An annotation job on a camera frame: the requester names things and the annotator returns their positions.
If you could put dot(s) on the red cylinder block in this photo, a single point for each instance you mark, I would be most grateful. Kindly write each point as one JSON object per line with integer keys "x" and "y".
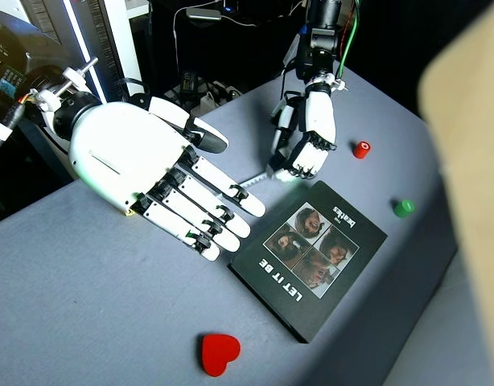
{"x": 360, "y": 150}

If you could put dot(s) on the red heart block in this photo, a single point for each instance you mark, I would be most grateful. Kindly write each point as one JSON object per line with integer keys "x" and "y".
{"x": 216, "y": 354}

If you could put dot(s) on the grey table cloth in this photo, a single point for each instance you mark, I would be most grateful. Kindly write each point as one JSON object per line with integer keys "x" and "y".
{"x": 110, "y": 305}

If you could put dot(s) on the grey flat box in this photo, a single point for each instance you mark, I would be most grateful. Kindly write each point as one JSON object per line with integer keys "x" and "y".
{"x": 203, "y": 14}

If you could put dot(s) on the white power strip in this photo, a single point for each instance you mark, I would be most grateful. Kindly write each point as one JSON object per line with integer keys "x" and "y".
{"x": 215, "y": 96}

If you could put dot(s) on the white and grey tape measure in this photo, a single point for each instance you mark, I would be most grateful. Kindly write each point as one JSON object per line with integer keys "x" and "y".
{"x": 255, "y": 179}

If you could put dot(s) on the black power adapter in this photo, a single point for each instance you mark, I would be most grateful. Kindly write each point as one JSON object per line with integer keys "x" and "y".
{"x": 189, "y": 82}

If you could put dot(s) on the beige board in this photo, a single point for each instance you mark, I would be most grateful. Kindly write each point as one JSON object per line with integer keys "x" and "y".
{"x": 472, "y": 161}

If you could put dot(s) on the green cylinder block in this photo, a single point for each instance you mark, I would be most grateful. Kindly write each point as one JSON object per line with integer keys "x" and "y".
{"x": 404, "y": 209}

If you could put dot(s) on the black hardcover book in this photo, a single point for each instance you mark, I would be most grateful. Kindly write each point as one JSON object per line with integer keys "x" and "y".
{"x": 271, "y": 289}

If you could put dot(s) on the white post with light strip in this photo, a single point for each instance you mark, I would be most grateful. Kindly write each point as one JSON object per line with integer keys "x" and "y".
{"x": 120, "y": 40}

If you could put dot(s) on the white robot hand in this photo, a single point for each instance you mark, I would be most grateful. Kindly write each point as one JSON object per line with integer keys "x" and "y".
{"x": 122, "y": 149}
{"x": 321, "y": 116}

